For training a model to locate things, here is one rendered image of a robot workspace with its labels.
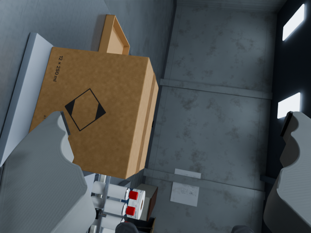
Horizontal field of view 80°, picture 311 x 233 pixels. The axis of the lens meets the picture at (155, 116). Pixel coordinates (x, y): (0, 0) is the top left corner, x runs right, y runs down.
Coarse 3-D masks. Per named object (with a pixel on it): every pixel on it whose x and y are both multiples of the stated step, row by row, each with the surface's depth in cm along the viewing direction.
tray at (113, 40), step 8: (112, 16) 81; (104, 24) 81; (112, 24) 81; (104, 32) 80; (112, 32) 90; (120, 32) 94; (104, 40) 80; (112, 40) 91; (120, 40) 101; (104, 48) 79; (112, 48) 93; (120, 48) 103; (128, 48) 106
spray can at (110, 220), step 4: (108, 216) 80; (112, 216) 81; (96, 220) 79; (104, 220) 79; (108, 220) 79; (112, 220) 79; (116, 220) 79; (120, 220) 79; (92, 224) 80; (96, 224) 79; (104, 224) 79; (108, 224) 78; (112, 224) 78; (116, 224) 78; (108, 228) 79; (112, 228) 78
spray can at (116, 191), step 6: (96, 186) 81; (102, 186) 81; (114, 186) 82; (120, 186) 82; (96, 192) 81; (102, 192) 81; (108, 192) 80; (114, 192) 80; (120, 192) 80; (126, 192) 80; (132, 192) 80; (120, 198) 80; (126, 198) 80; (132, 198) 80
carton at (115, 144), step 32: (64, 64) 49; (96, 64) 48; (128, 64) 47; (64, 96) 47; (96, 96) 46; (128, 96) 46; (32, 128) 47; (96, 128) 45; (128, 128) 44; (96, 160) 44; (128, 160) 43
